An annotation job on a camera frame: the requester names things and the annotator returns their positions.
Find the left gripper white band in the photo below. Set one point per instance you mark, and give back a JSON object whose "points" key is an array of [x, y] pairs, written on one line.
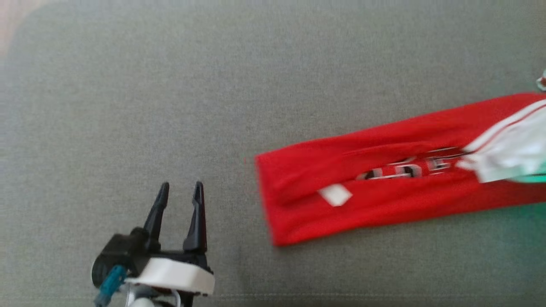
{"points": [[179, 273]]}

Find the red and white jersey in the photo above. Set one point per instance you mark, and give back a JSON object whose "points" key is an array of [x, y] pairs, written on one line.
{"points": [[384, 200]]}

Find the grey sofa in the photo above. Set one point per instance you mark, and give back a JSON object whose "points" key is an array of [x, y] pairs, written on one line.
{"points": [[170, 106]]}

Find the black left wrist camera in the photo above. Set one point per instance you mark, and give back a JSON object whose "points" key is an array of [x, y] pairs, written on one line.
{"points": [[117, 253]]}

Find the blue left camera plug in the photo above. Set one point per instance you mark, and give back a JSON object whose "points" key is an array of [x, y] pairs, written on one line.
{"points": [[110, 281]]}

